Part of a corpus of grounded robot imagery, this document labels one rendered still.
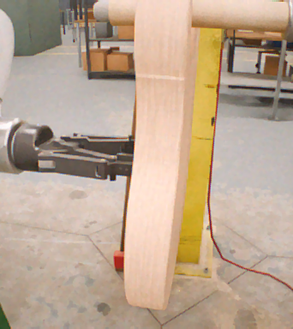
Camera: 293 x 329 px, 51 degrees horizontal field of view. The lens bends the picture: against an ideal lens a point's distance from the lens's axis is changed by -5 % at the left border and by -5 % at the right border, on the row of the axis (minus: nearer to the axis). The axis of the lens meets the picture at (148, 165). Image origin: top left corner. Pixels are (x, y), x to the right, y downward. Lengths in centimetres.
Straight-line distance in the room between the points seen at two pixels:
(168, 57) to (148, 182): 12
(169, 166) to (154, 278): 11
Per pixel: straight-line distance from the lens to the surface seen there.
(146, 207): 31
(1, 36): 59
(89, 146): 51
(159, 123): 30
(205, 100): 128
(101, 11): 36
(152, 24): 28
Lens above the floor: 126
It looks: 28 degrees down
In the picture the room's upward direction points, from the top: straight up
